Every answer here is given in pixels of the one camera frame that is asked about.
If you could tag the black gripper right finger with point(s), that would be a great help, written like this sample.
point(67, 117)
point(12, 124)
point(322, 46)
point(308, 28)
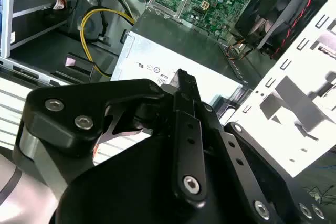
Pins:
point(236, 153)

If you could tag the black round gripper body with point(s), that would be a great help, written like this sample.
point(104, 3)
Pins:
point(118, 195)

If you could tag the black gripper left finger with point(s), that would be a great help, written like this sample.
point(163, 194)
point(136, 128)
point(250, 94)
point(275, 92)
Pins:
point(65, 119)

